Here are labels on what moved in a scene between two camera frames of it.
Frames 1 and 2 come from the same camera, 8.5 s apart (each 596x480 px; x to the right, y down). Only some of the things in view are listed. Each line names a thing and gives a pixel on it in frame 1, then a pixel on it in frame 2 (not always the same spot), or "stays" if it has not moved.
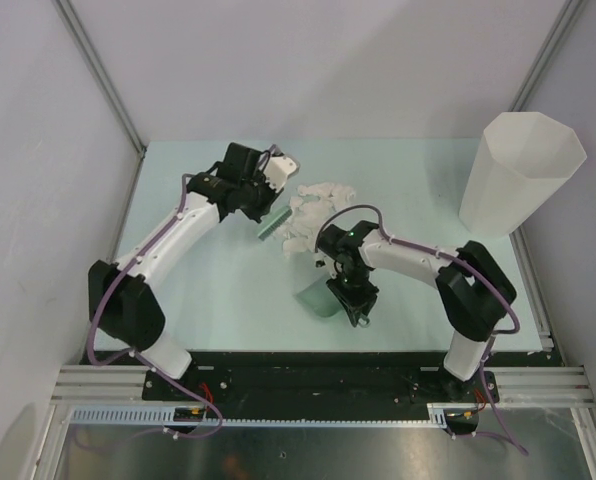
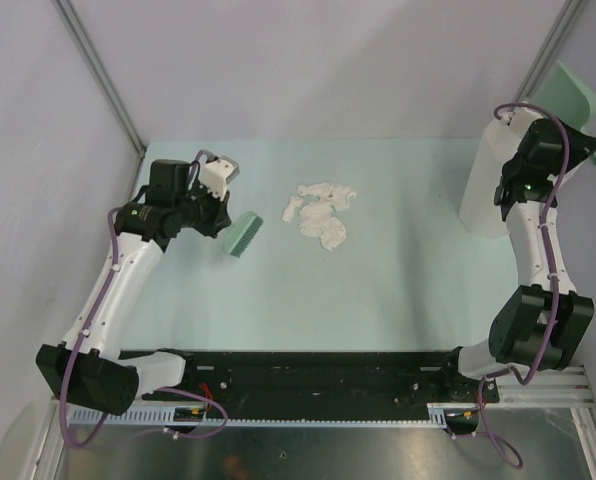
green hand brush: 275,224 -> 242,233
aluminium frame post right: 569,17 stays
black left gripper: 256,214 -> 220,217
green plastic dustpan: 320,298 -> 572,98
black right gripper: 357,304 -> 580,145
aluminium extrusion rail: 544,386 stays
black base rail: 324,378 stays
